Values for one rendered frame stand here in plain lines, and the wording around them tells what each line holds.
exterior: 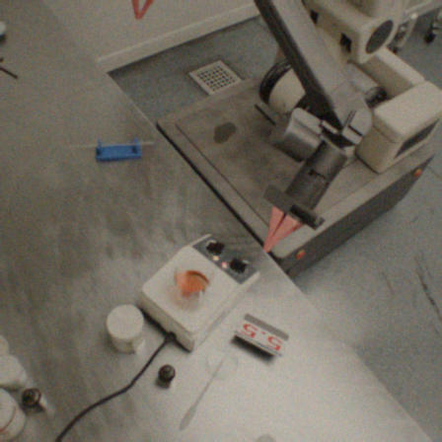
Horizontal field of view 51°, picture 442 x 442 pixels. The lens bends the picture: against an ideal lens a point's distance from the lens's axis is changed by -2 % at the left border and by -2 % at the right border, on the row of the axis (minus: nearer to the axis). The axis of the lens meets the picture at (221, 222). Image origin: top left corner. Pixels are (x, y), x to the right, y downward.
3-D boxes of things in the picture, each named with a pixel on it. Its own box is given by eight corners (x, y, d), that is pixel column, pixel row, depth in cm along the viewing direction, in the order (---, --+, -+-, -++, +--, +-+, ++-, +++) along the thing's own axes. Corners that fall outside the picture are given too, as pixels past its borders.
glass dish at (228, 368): (238, 380, 80) (239, 377, 79) (205, 380, 80) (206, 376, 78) (237, 349, 83) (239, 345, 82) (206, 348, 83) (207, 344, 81)
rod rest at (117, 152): (140, 146, 107) (140, 135, 104) (141, 158, 105) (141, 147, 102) (96, 149, 105) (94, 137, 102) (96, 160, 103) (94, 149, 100)
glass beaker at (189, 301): (180, 319, 77) (181, 298, 70) (167, 285, 80) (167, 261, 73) (219, 305, 79) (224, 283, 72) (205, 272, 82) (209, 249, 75)
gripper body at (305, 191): (314, 227, 74) (341, 188, 73) (262, 192, 77) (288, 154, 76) (320, 228, 80) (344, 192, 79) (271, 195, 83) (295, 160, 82)
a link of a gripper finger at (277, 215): (283, 268, 75) (317, 220, 74) (248, 243, 77) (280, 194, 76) (291, 266, 81) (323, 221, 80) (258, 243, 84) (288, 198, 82)
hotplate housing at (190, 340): (208, 239, 95) (211, 217, 88) (259, 278, 91) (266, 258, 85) (128, 317, 85) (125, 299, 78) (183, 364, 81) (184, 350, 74)
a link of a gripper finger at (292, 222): (271, 259, 76) (304, 211, 74) (237, 234, 78) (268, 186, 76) (280, 257, 82) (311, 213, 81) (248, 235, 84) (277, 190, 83)
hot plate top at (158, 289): (185, 246, 85) (186, 243, 84) (238, 286, 81) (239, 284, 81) (138, 291, 79) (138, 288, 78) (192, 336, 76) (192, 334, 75)
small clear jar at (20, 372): (-8, 384, 76) (-18, 375, 71) (11, 359, 78) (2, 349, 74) (16, 397, 75) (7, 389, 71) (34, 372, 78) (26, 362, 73)
